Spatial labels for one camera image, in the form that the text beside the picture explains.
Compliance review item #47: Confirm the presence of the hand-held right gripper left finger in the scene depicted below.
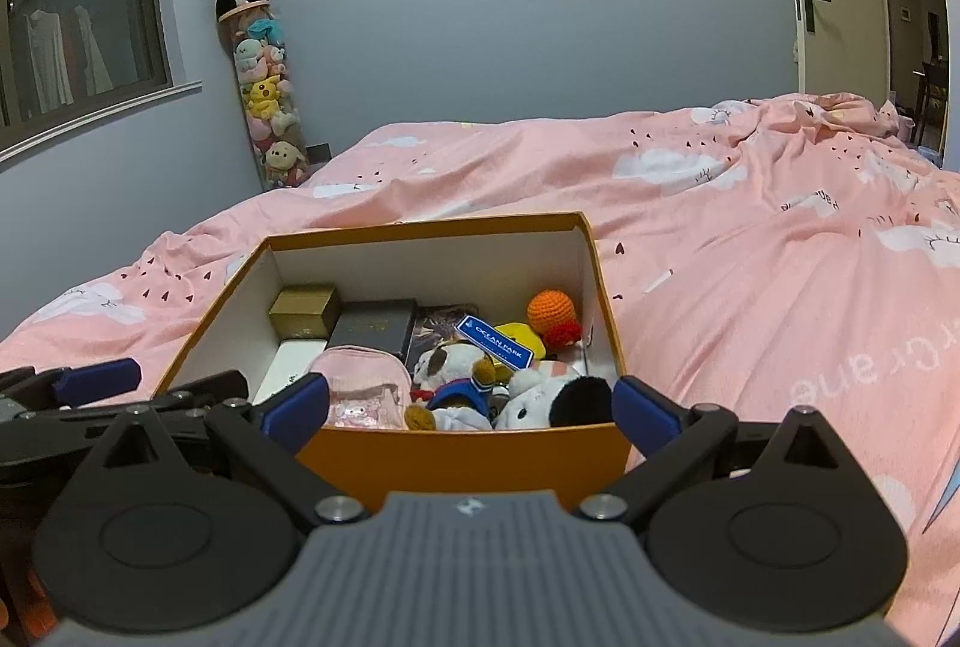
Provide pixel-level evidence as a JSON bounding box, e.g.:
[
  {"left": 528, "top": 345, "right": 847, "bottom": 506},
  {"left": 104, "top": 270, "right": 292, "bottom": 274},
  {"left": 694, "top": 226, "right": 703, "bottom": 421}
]
[{"left": 71, "top": 372, "right": 372, "bottom": 528}]

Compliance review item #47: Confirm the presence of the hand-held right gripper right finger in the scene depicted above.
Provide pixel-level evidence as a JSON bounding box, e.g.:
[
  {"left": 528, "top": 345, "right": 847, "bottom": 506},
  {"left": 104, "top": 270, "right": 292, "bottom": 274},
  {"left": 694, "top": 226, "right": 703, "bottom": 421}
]
[{"left": 574, "top": 375, "right": 878, "bottom": 528}]

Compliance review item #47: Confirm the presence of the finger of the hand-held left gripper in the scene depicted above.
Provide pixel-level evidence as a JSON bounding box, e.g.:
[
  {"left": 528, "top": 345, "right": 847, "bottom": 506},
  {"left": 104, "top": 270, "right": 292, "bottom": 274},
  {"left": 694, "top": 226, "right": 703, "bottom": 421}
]
[
  {"left": 0, "top": 369, "right": 252, "bottom": 445},
  {"left": 0, "top": 358, "right": 143, "bottom": 408}
]

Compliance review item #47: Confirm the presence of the white box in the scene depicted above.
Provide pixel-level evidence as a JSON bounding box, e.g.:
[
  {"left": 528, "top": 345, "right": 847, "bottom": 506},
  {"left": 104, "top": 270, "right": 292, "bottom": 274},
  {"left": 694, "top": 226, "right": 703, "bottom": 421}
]
[{"left": 253, "top": 338, "right": 331, "bottom": 404}]

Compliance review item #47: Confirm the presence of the pink mini backpack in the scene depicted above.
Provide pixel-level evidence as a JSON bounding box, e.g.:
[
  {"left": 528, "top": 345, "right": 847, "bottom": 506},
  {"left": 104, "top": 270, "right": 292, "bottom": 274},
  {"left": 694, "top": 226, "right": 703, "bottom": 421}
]
[{"left": 311, "top": 347, "right": 412, "bottom": 430}]

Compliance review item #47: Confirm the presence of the small gold box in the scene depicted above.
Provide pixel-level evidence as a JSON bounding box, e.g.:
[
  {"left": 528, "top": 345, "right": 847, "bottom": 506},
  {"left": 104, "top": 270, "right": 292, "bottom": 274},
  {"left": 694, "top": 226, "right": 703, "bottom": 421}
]
[{"left": 268, "top": 284, "right": 342, "bottom": 340}]

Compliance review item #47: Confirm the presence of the plush toy with striped hat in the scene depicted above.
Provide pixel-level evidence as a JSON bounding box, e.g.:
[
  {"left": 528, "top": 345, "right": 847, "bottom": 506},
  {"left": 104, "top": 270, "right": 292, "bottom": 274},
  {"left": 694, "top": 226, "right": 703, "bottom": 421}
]
[{"left": 495, "top": 358, "right": 616, "bottom": 430}]

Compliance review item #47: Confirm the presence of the dark grey box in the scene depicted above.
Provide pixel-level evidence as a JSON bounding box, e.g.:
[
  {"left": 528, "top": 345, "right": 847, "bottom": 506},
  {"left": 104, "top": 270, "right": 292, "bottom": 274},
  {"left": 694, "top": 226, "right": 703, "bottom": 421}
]
[{"left": 328, "top": 298, "right": 419, "bottom": 363}]

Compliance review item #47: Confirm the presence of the orange crochet ball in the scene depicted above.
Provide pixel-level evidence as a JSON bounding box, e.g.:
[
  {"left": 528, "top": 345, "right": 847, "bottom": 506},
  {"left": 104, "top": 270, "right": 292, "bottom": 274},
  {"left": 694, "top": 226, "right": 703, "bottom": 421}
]
[{"left": 526, "top": 290, "right": 584, "bottom": 349}]

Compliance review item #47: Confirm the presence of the orange cardboard box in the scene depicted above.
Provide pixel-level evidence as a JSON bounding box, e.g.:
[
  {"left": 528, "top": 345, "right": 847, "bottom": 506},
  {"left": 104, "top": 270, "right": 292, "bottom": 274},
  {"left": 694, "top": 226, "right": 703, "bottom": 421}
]
[{"left": 154, "top": 212, "right": 631, "bottom": 494}]

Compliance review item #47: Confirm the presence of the dark printed box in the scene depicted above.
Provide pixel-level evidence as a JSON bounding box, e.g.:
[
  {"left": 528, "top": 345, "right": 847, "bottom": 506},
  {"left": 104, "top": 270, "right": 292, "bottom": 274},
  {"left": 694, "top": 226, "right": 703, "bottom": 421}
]
[{"left": 409, "top": 304, "right": 481, "bottom": 355}]

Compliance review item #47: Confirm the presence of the blue card tag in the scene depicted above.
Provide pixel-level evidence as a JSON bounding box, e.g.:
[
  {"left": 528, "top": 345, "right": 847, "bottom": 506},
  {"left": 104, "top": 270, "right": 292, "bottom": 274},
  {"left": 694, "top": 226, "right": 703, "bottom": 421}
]
[{"left": 455, "top": 314, "right": 535, "bottom": 370}]

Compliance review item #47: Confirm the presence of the pink printed duvet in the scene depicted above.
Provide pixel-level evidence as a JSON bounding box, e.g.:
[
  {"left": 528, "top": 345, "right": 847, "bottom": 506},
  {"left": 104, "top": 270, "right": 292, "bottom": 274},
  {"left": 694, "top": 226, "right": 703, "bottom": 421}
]
[{"left": 0, "top": 92, "right": 960, "bottom": 647}]

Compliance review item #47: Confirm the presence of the clear tube of plush toys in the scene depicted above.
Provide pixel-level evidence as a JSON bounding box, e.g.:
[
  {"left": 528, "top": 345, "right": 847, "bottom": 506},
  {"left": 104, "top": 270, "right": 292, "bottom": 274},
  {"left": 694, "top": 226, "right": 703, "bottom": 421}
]
[{"left": 217, "top": 2, "right": 308, "bottom": 192}]

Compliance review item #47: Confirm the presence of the dark wooden chair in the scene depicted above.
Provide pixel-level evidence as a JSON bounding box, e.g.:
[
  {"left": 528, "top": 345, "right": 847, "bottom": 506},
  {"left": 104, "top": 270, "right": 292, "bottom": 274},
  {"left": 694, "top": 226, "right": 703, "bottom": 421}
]
[{"left": 911, "top": 60, "right": 953, "bottom": 145}]

